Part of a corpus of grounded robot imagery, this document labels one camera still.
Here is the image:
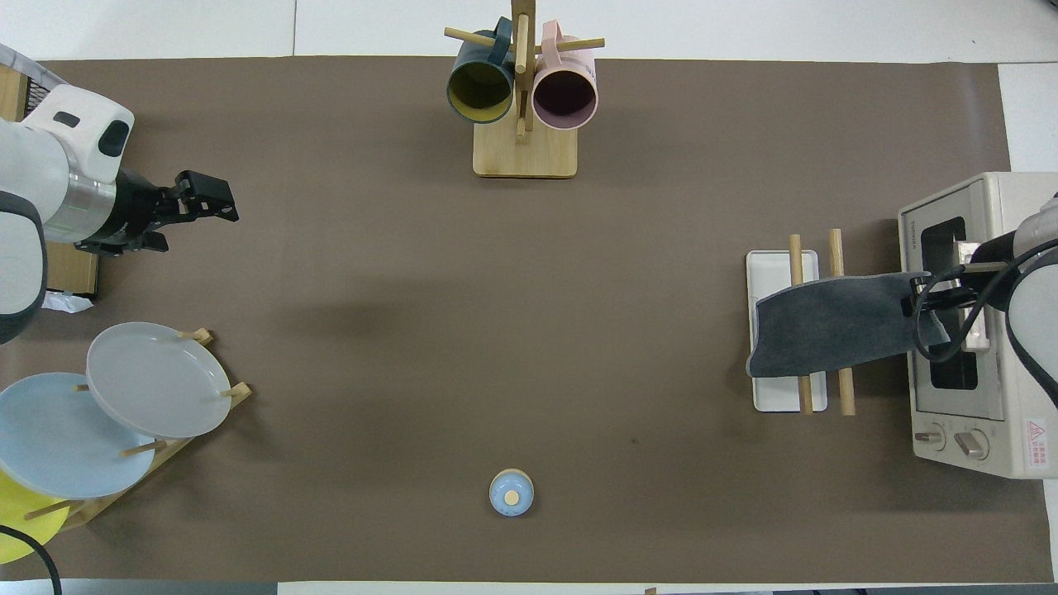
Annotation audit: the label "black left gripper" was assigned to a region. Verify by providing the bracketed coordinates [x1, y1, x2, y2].
[79, 169, 241, 255]

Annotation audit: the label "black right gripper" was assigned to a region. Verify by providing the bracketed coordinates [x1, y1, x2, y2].
[899, 266, 1011, 330]

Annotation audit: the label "purple and grey towel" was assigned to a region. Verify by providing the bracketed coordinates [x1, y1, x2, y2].
[746, 271, 953, 379]

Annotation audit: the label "white towel rack wooden bars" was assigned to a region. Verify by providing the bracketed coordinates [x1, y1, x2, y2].
[746, 229, 857, 417]

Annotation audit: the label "wooden plate rack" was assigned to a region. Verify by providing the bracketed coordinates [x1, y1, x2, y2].
[25, 328, 253, 531]

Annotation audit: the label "wooden board shelf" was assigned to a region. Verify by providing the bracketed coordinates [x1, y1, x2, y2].
[0, 64, 100, 297]

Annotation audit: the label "beige toaster oven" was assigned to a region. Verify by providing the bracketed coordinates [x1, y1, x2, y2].
[898, 172, 1058, 480]

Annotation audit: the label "crumpled white plastic sheet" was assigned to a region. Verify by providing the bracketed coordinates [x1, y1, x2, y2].
[41, 289, 94, 313]

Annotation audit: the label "grey plate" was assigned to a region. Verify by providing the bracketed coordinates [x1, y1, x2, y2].
[86, 321, 232, 439]

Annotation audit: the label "white patterned paper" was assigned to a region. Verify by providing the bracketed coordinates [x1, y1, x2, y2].
[0, 43, 69, 92]

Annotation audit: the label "light blue plate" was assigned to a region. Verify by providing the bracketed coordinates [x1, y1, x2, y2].
[0, 372, 156, 500]

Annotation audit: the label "dark teal mug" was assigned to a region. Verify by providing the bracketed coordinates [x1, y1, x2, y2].
[446, 17, 517, 125]

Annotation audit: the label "brown table mat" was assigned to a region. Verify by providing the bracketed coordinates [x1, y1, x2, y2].
[0, 56, 1055, 583]

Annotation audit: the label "wooden mug tree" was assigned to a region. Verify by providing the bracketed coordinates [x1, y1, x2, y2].
[444, 0, 606, 179]

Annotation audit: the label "yellow plate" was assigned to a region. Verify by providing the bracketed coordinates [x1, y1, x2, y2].
[0, 469, 71, 565]

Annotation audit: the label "pink mug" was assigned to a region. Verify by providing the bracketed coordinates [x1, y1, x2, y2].
[531, 21, 598, 131]

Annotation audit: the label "small blue jar wooden knob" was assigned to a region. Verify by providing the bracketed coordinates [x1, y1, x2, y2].
[489, 468, 536, 518]

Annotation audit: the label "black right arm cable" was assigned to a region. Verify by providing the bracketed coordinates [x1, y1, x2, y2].
[912, 238, 1058, 362]

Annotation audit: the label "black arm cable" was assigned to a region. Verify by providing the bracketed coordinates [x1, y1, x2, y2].
[912, 238, 1058, 362]
[0, 525, 63, 595]

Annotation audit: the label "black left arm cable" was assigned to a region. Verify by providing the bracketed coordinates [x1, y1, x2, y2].
[0, 525, 63, 595]

